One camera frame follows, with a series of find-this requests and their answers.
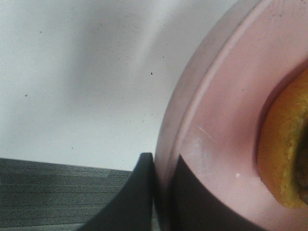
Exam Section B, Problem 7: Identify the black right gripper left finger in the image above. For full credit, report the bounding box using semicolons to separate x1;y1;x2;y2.
79;153;154;231

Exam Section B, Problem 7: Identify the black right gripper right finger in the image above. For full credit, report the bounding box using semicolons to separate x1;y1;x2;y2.
170;157;245;231

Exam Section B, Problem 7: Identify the pink round plate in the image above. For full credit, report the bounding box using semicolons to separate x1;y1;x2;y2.
154;0;308;231

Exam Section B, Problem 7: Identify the burger with lettuce and tomato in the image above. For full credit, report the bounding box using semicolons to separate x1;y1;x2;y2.
257;71;308;208

